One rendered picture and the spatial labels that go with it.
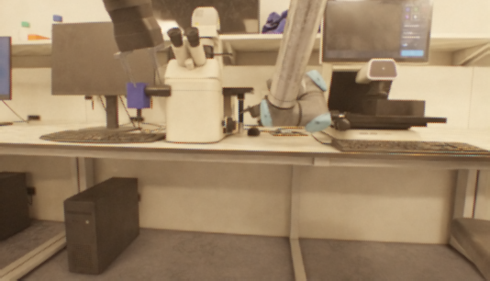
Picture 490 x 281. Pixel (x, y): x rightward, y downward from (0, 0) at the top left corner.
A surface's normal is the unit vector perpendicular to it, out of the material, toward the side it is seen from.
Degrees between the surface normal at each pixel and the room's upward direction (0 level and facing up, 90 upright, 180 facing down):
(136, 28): 110
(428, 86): 90
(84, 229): 90
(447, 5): 90
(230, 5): 86
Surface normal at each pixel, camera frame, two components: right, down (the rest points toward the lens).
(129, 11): -0.07, 0.61
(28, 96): -0.10, 0.10
